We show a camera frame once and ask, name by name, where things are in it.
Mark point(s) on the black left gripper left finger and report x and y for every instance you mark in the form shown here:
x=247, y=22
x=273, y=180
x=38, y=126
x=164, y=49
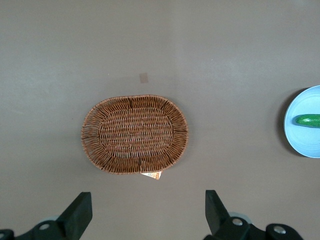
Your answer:
x=72, y=220

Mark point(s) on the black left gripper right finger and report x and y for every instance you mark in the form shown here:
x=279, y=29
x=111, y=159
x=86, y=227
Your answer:
x=217, y=220

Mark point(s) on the orange paper tag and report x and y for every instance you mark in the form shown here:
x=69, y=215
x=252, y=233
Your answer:
x=153, y=175

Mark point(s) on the brown oval wicker basket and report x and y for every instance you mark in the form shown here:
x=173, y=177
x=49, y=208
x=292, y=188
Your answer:
x=135, y=135

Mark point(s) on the light blue round plate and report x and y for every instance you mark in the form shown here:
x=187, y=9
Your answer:
x=305, y=145

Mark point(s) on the green cucumber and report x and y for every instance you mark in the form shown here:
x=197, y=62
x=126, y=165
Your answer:
x=310, y=120

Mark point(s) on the brown tape patch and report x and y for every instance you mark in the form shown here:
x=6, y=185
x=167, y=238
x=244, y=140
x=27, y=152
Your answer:
x=143, y=78

